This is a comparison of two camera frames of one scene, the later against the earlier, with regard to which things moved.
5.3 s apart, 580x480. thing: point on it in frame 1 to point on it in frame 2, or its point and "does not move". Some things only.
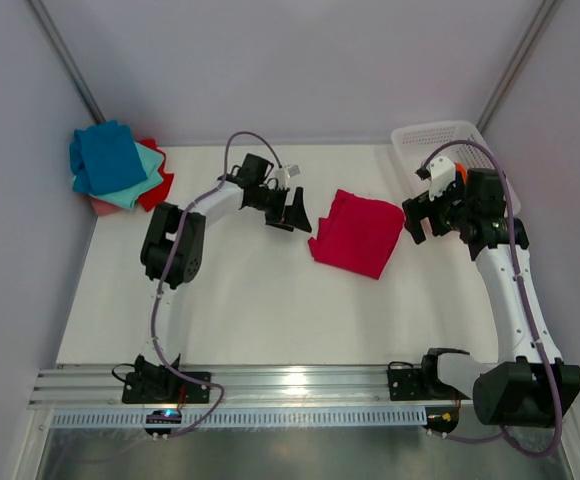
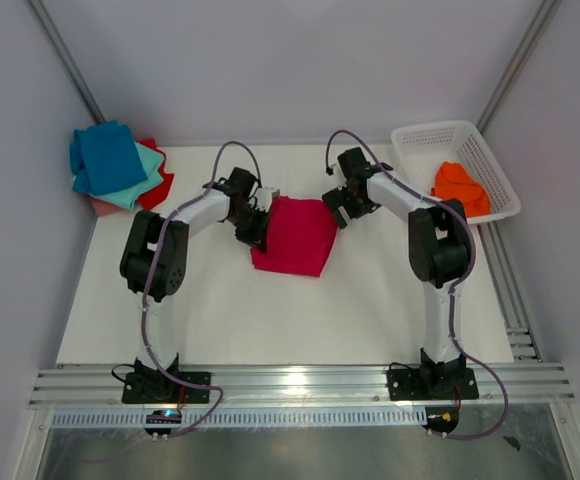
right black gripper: (422, 207) to (336, 198)
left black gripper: (294, 215) to (259, 239)
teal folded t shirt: (126, 197) does not move
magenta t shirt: (358, 234) to (301, 234)
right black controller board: (442, 419) does not move
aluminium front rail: (305, 386) does not move
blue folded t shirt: (104, 158) does not move
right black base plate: (408, 382) does not move
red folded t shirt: (156, 196) does not move
